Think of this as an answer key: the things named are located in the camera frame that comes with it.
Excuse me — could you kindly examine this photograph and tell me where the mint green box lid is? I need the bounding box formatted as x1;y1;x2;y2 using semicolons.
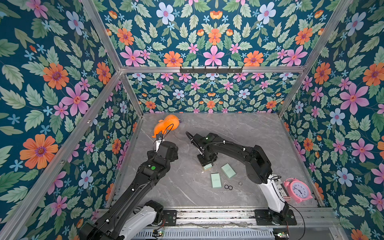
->
211;173;222;189

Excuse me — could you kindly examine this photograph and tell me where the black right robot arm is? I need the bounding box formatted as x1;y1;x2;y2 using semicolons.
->
186;132;290;223

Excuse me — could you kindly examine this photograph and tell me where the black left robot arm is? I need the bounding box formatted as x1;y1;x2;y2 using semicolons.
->
79;141;178;240

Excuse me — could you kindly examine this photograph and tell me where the orange plush toy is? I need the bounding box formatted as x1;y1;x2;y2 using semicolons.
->
152;115;180;138

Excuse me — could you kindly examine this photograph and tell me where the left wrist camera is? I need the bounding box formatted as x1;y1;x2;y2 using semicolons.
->
155;133;164;152

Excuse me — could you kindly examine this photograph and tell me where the pink alarm clock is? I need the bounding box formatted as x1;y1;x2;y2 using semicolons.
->
283;178;313;203

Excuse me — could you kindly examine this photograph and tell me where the black hook rail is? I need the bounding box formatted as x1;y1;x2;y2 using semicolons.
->
179;67;243;74

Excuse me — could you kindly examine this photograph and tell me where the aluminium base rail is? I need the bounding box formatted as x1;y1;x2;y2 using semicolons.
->
164;207;341;228

